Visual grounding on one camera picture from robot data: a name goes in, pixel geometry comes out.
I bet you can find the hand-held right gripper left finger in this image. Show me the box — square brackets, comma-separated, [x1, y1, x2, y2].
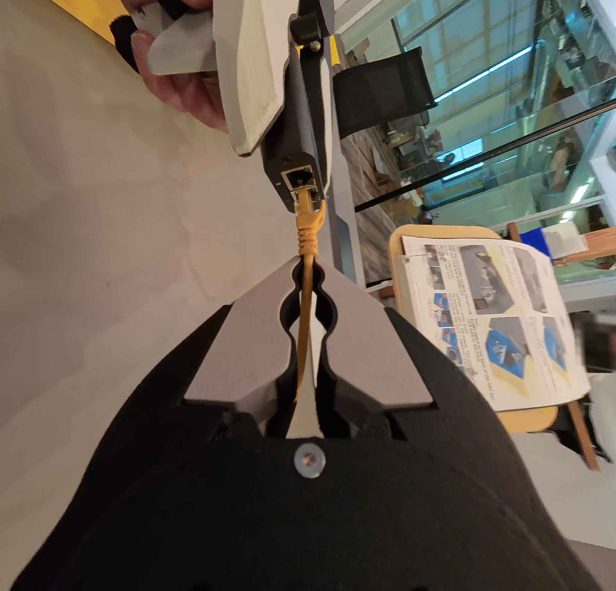
[183, 256, 306, 425]

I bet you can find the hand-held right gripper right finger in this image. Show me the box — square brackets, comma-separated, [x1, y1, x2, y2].
[313, 258, 435, 413]

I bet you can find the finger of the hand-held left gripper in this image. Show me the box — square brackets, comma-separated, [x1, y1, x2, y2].
[297, 47, 335, 196]
[212, 0, 292, 157]

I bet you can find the black ethernet adapter box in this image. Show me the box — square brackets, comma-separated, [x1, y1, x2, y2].
[261, 56, 327, 214]

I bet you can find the yellow ethernet cable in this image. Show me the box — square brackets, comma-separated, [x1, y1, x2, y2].
[294, 187, 327, 404]

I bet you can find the person's left hand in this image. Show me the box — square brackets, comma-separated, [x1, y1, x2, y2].
[108, 0, 229, 132]

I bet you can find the printed instruction sheet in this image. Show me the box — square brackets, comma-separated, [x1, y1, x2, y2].
[400, 235, 592, 413]

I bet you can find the light wooden stand board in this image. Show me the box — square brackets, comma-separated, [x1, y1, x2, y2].
[387, 225, 561, 435]

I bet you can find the blue bin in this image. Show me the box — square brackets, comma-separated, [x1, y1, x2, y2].
[520, 227, 552, 260]

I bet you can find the glass railing with black rail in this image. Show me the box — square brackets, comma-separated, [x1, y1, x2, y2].
[354, 0, 616, 283]

